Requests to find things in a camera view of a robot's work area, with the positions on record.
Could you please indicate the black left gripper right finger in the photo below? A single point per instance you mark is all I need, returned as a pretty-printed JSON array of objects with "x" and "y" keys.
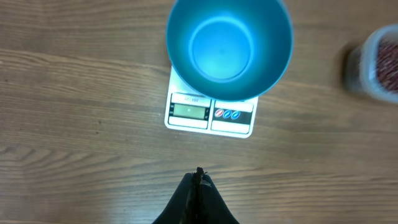
[{"x": 211, "y": 208}]

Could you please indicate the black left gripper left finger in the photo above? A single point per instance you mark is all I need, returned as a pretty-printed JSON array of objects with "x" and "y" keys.
[{"x": 174, "y": 209}]

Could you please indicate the white digital kitchen scale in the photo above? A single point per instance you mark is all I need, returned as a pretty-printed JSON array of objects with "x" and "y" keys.
[{"x": 187, "y": 110}]

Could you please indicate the teal blue bowl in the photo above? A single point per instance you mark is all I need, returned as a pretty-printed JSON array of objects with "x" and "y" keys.
[{"x": 230, "y": 50}]

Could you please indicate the clear plastic bean container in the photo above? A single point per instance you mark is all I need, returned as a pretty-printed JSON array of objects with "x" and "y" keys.
[{"x": 360, "y": 66}]

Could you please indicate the red beans in container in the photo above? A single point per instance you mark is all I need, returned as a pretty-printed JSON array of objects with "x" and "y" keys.
[{"x": 387, "y": 65}]

